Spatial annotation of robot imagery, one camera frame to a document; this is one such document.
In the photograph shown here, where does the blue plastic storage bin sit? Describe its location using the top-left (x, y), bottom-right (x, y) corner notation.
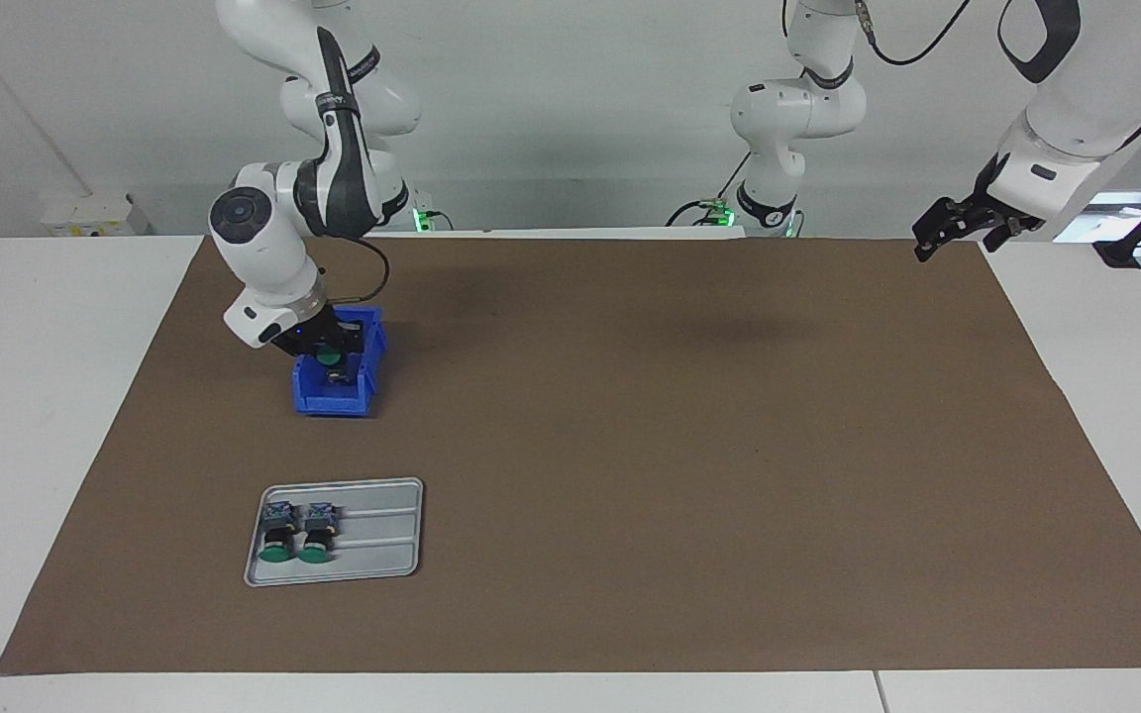
top-left (291, 305), bottom-right (388, 418)

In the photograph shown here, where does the white plastic sheet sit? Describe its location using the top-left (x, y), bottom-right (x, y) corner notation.
top-left (1056, 190), bottom-right (1141, 268)

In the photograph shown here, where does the grey metal tray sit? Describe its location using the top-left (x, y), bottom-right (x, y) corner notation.
top-left (244, 477), bottom-right (425, 588)

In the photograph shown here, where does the white cardboard box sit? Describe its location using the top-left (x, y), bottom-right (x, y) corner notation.
top-left (41, 193), bottom-right (151, 238)

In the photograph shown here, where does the brown paper table mat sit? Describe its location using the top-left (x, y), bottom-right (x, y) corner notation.
top-left (0, 235), bottom-right (1141, 676)

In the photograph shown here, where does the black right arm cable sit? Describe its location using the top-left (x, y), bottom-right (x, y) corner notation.
top-left (328, 236), bottom-right (391, 303)

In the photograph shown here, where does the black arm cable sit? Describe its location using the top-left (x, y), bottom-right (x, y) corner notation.
top-left (328, 236), bottom-right (391, 303)
top-left (853, 0), bottom-right (973, 66)

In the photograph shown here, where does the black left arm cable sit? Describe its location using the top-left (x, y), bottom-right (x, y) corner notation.
top-left (853, 0), bottom-right (973, 66)

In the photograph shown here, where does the black base cable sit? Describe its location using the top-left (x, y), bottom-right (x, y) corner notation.
top-left (667, 153), bottom-right (755, 227)

